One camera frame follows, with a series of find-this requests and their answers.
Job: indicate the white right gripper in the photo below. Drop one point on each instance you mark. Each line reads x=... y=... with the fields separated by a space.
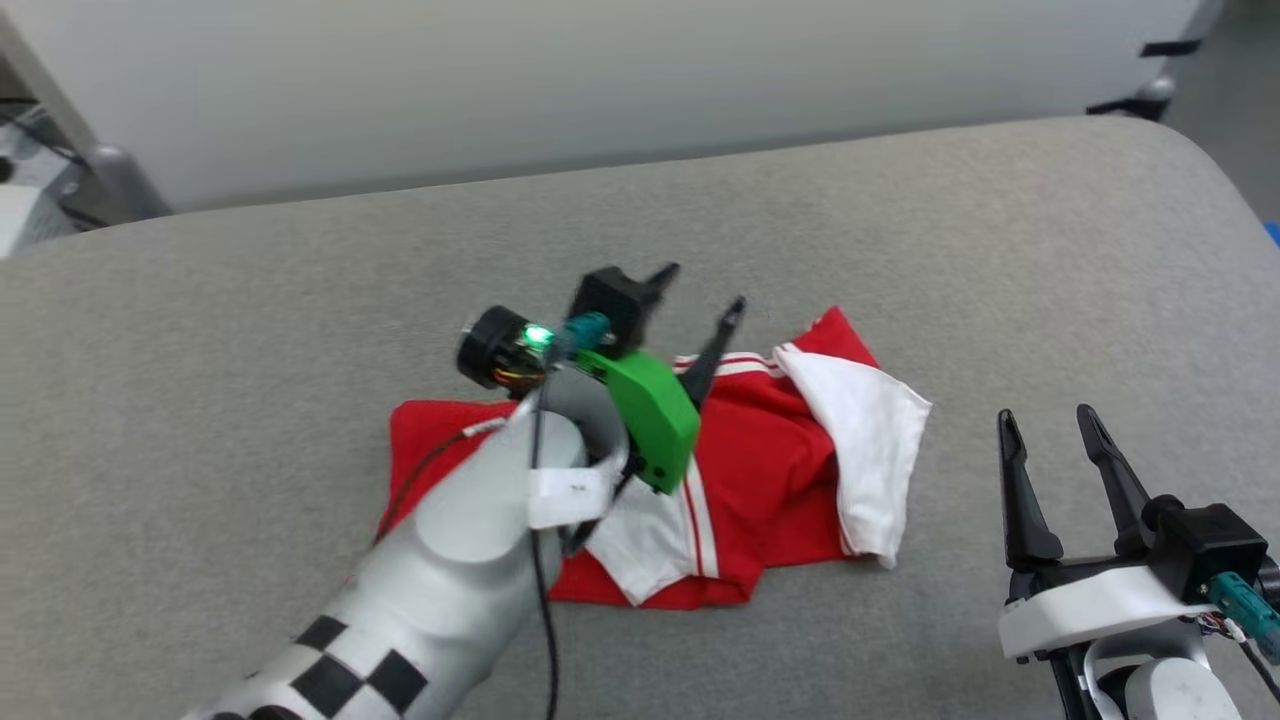
x=1090 y=605

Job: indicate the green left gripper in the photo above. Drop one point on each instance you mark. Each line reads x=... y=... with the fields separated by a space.
x=652 y=415

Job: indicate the red and white shirt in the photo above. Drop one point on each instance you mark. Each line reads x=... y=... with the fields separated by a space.
x=770 y=470

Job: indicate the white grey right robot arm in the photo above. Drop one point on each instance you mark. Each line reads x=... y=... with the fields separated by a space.
x=1165 y=695

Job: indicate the black round left gripper motor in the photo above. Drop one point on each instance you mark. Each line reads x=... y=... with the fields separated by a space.
x=485 y=348

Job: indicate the small blue object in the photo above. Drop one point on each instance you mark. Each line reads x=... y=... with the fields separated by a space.
x=1272 y=233

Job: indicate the black grey caster foot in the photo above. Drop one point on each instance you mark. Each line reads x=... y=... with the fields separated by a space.
x=1150 y=98

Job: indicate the white equipment box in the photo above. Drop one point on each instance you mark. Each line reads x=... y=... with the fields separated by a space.
x=20 y=215

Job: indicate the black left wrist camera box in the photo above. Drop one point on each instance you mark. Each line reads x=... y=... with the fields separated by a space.
x=608 y=298

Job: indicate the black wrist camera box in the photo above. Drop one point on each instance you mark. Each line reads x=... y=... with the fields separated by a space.
x=1215 y=545
x=608 y=298

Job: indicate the teal left camera connector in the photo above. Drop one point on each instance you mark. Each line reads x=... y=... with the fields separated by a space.
x=588 y=328

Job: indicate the teal camera connector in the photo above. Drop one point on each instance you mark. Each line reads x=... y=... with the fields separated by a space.
x=1245 y=605
x=588 y=328

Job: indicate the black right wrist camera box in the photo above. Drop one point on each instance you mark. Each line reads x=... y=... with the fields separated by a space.
x=1215 y=545

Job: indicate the teal right camera connector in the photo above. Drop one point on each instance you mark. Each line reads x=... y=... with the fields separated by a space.
x=1245 y=605

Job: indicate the white partition with grey post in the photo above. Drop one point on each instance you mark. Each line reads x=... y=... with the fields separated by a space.
x=600 y=80

